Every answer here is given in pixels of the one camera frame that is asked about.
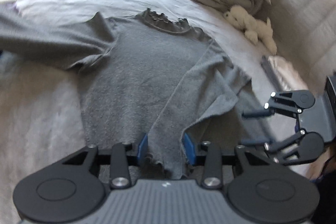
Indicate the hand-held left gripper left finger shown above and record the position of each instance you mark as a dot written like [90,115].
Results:
[143,148]

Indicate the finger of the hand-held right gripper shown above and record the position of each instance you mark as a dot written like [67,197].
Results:
[254,113]
[256,140]

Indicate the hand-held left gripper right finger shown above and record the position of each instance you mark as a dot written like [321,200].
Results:
[189,148]

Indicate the grey knit sweater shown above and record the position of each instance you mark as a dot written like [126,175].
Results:
[144,69]

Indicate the folded white garment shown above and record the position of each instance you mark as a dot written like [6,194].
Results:
[288,71]

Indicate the white plush dog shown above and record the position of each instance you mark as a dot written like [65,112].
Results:
[249,22]

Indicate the grey quilted headboard cover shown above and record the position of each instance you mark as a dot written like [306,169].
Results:
[302,16]

